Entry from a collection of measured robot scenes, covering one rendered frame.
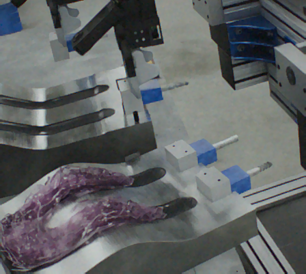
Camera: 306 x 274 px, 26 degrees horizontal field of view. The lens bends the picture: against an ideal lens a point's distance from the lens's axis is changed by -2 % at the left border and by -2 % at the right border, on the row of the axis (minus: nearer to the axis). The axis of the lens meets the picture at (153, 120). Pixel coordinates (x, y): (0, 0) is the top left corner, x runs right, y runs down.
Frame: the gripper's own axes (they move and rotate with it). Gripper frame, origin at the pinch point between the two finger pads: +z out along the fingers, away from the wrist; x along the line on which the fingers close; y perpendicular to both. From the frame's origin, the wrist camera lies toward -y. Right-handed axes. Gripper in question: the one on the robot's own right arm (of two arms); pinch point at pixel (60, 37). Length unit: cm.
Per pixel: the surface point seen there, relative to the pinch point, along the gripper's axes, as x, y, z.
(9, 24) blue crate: 274, -45, 88
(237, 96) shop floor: 123, 64, 95
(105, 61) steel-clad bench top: 15.1, 8.8, 15.0
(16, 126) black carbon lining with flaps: -28.0, -11.2, 4.8
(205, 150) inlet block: -47, 22, 8
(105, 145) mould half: -36.0, 4.9, 8.8
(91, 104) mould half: -23.8, 4.0, 6.3
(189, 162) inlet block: -49, 18, 8
